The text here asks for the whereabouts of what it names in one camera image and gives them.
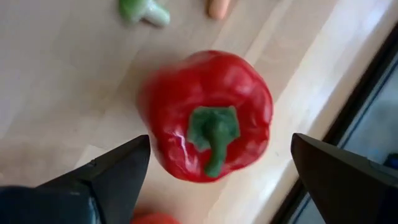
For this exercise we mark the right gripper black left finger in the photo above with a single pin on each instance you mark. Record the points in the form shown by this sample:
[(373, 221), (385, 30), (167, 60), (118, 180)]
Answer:
[(102, 186)]

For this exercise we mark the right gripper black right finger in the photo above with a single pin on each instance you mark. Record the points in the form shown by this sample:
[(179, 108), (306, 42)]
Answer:
[(348, 186)]

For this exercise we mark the red bell pepper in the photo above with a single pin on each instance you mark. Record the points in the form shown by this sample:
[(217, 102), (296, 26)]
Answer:
[(224, 84)]

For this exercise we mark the small green mushroom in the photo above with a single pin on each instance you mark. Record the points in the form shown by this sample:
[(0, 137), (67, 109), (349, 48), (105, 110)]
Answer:
[(136, 9)]

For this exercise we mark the small red white radish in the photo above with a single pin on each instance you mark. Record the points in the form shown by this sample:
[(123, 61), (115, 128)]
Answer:
[(218, 7)]

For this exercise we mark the orange persimmon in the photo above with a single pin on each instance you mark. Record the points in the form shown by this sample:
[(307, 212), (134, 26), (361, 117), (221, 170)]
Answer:
[(155, 219)]

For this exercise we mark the black metal table frame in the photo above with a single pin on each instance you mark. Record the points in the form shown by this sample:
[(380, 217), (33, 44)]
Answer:
[(357, 93)]

